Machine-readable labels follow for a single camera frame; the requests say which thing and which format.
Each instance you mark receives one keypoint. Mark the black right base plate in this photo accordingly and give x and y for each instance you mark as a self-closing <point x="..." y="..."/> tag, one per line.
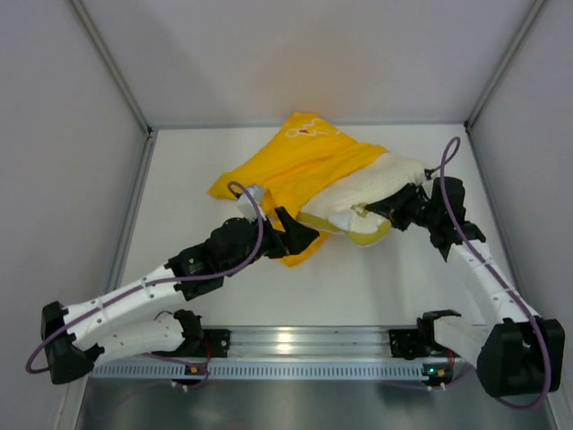
<point x="407" y="344"/>

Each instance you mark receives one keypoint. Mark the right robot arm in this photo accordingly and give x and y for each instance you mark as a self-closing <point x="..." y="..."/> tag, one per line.
<point x="517" y="351"/>

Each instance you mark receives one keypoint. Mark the right aluminium frame post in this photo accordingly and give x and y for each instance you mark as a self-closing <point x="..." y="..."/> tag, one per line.
<point x="517" y="41"/>

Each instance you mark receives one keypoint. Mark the aluminium frame post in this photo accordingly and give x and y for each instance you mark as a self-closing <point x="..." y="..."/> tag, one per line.
<point x="84" y="18"/>
<point x="517" y="41"/>

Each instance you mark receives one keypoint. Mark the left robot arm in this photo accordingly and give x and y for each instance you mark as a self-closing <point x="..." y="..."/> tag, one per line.
<point x="146" y="316"/>

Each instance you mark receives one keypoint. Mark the white slotted cable duct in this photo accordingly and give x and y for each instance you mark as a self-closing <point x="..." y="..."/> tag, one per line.
<point x="255" y="371"/>

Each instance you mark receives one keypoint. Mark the yellow Pikachu pillowcase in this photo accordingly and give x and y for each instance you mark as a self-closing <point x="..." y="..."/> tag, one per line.
<point x="301" y="169"/>

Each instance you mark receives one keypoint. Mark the white pillow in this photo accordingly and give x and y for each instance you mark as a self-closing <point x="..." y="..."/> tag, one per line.
<point x="367" y="192"/>

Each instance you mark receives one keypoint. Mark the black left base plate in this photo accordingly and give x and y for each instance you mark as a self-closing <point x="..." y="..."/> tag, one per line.
<point x="214" y="344"/>

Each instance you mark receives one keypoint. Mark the left aluminium frame post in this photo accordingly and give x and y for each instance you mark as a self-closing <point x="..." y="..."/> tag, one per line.
<point x="84" y="18"/>

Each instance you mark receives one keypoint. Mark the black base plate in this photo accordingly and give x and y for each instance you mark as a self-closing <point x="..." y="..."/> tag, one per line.
<point x="214" y="344"/>
<point x="407" y="344"/>

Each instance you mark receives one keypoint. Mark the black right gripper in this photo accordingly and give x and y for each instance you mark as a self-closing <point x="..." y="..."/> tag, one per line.
<point x="408" y="208"/>

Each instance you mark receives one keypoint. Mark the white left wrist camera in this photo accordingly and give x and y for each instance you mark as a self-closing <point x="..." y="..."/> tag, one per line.
<point x="249" y="202"/>

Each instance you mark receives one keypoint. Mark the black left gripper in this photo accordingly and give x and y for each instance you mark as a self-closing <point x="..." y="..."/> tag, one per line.
<point x="276" y="235"/>

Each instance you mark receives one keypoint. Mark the aluminium mounting rail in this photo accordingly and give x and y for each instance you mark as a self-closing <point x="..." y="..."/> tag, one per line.
<point x="313" y="341"/>

